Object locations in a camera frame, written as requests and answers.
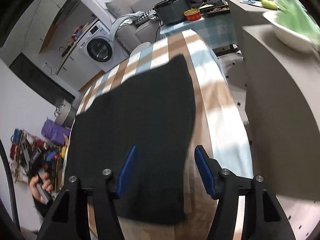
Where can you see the black knit sweater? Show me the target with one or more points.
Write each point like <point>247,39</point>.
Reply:
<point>154,113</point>

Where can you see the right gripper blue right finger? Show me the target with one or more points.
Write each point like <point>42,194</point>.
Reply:
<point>209,170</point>

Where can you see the person's left hand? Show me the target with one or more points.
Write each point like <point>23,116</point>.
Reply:
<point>39,186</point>

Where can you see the woven laundry basket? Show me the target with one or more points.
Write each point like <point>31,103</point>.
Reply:
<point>65,114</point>

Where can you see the teal checkered side table cloth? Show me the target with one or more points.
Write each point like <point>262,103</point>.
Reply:
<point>217,31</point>

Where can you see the plaid checkered bed cover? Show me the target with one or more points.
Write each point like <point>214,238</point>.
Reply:
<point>218,128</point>

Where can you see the white basin with green bag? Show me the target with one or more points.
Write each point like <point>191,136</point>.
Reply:
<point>292,25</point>

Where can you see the white front-load washing machine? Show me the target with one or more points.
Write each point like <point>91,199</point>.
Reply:
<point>97,45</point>

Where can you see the purple bag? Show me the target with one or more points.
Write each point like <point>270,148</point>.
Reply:
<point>57,134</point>

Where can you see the red yellow bowl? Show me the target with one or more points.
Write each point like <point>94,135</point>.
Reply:
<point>192,15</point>

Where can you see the grey sofa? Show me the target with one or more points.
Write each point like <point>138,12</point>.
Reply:
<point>131,36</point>

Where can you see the grey cabinet counter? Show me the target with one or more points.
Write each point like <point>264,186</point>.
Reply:
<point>282,105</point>

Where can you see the black food tray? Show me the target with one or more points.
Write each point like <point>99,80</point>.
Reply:
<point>212,11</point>

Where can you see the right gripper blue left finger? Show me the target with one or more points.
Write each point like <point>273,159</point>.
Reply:
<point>126,172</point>

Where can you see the kitchen counter cabinets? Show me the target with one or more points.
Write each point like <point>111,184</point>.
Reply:
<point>62,59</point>

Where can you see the shoe rack with shoes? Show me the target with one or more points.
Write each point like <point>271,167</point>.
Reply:
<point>54,159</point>

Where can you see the black electric cooker pot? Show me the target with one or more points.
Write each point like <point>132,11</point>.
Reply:
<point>172,11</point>

